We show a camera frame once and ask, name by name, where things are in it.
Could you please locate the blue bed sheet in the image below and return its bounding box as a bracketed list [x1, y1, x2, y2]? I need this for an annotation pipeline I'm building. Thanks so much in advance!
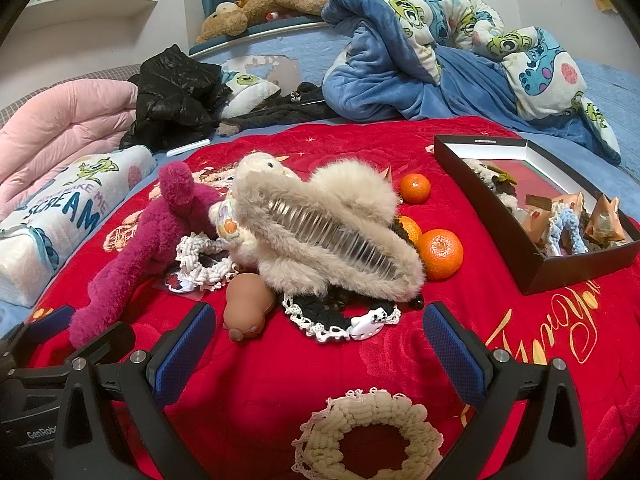
[0, 25, 640, 341]

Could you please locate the white plush toy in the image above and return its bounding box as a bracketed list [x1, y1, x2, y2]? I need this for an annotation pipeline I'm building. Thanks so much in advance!
[209, 152, 301, 271]

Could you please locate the white wall shelf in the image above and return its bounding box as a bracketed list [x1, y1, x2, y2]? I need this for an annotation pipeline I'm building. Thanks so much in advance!
[22, 0, 161, 41]

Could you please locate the white and black scrunchie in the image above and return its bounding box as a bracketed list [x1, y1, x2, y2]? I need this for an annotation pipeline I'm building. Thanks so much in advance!
[462, 157, 501, 186]

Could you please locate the brown plush toy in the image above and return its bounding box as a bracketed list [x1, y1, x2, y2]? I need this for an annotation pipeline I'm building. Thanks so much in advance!
[195, 0, 338, 43]

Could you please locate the tangerine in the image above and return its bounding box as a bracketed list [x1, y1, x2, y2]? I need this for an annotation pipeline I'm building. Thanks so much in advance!
[416, 229, 465, 281]
[400, 173, 432, 205]
[395, 215, 423, 246]

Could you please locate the grey curved bed rail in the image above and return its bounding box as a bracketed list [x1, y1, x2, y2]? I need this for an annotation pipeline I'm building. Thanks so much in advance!
[190, 17, 328, 58]

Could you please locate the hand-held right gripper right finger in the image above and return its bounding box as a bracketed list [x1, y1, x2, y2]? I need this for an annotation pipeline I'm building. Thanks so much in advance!
[422, 302, 588, 480]

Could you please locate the dark garment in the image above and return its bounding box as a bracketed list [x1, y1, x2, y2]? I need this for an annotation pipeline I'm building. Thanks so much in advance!
[215, 82, 341, 136]

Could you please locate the red printed blanket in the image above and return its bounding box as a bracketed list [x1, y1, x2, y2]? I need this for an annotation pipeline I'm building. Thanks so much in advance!
[20, 117, 640, 480]

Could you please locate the brown squishy toy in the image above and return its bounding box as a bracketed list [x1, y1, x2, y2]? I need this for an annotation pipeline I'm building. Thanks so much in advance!
[223, 272, 277, 345]

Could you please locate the beige furry hair claw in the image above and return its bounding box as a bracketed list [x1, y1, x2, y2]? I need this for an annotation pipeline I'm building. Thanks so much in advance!
[235, 157, 428, 303]

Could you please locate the blue cartoon blanket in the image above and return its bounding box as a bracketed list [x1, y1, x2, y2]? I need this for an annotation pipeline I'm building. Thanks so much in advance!
[320, 0, 623, 166]

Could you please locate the magenta plush toy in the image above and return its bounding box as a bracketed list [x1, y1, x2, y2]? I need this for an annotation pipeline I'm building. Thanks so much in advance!
[69, 162, 236, 348]

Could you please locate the pink quilt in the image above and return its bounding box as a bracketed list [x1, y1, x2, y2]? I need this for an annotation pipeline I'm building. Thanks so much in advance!
[0, 80, 138, 221]

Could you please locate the beige crochet scrunchie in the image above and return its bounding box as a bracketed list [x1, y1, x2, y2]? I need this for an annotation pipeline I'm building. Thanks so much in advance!
[291, 387, 443, 480]

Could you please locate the black cardboard box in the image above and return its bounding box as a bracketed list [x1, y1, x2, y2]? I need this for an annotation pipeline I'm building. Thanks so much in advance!
[433, 135, 640, 296]

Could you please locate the clear sleeved badge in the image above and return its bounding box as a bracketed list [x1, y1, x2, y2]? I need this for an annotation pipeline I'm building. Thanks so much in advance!
[160, 270, 201, 295]

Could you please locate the long white cartoon pillow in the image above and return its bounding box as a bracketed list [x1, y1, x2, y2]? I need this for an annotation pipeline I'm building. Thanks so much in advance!
[0, 145, 158, 308]

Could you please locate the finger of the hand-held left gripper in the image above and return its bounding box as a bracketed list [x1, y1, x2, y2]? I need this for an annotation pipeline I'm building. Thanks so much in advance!
[22, 305, 76, 346]
[70, 322, 136, 367]

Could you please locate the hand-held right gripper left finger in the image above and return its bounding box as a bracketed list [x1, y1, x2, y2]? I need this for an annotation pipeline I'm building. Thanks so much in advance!
[52, 302, 217, 480]

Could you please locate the orange snack packet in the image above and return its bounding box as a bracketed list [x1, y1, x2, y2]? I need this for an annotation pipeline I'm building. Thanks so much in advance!
[560, 191, 586, 216]
[587, 195, 626, 248]
[522, 195, 553, 241]

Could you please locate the black scrunchie with white lace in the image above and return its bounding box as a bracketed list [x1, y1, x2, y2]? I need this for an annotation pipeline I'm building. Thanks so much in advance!
[282, 292, 403, 346]

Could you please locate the white crochet scrunchie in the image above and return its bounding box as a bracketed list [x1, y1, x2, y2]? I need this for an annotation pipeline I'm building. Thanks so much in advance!
[175, 232, 241, 291]

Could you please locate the white stick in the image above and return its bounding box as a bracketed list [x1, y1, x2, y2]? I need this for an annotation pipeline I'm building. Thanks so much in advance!
[166, 140, 211, 157]

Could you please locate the black puffer jacket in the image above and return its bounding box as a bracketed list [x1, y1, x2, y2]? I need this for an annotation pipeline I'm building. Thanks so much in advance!
[120, 44, 233, 151]

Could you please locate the small cartoon pillow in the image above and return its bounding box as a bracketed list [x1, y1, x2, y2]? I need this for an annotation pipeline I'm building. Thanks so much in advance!
[217, 57, 283, 121]

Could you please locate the light blue crochet scrunchie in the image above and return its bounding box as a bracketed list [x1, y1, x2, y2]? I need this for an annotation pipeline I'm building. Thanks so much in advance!
[547, 209, 583, 256]

